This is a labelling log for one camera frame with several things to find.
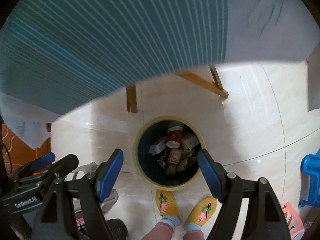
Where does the cream atomy toothpaste box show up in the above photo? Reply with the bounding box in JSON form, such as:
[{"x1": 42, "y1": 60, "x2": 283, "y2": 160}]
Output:
[{"x1": 181, "y1": 134, "x2": 200, "y2": 151}]

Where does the purple white small box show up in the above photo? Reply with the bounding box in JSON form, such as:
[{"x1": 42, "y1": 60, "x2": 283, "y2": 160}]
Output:
[{"x1": 149, "y1": 138, "x2": 166, "y2": 155}]

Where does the red paper cup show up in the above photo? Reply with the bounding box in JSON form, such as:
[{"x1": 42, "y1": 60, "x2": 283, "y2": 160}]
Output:
[{"x1": 166, "y1": 126, "x2": 183, "y2": 148}]

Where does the yellow rimmed trash bin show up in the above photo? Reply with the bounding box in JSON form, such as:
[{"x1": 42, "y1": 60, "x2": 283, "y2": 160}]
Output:
[{"x1": 133, "y1": 115, "x2": 204, "y2": 191}]

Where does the right yellow slipper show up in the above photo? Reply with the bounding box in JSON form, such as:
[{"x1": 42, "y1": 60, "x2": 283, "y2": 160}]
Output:
[{"x1": 183, "y1": 195, "x2": 217, "y2": 232}]

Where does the yellow slipper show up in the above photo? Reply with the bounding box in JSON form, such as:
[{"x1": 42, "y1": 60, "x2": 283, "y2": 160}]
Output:
[
  {"x1": 155, "y1": 189, "x2": 181, "y2": 228},
  {"x1": 183, "y1": 195, "x2": 217, "y2": 232}
]

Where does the green milk carton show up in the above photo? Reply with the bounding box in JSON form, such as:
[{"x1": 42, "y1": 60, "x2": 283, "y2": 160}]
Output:
[{"x1": 168, "y1": 148, "x2": 181, "y2": 165}]

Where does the left yellow slipper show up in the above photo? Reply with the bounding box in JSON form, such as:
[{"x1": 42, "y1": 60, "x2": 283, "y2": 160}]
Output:
[{"x1": 155, "y1": 189, "x2": 181, "y2": 228}]

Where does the blue plastic stool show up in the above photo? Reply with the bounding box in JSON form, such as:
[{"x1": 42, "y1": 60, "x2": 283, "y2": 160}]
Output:
[{"x1": 299, "y1": 151, "x2": 319, "y2": 207}]

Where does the pink plastic stool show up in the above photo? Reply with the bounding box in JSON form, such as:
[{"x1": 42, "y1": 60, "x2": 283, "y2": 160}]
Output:
[{"x1": 282, "y1": 202, "x2": 305, "y2": 239}]

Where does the white and teal tablecloth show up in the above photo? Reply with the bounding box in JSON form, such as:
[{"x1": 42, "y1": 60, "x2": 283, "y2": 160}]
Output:
[{"x1": 1, "y1": 0, "x2": 319, "y2": 148}]

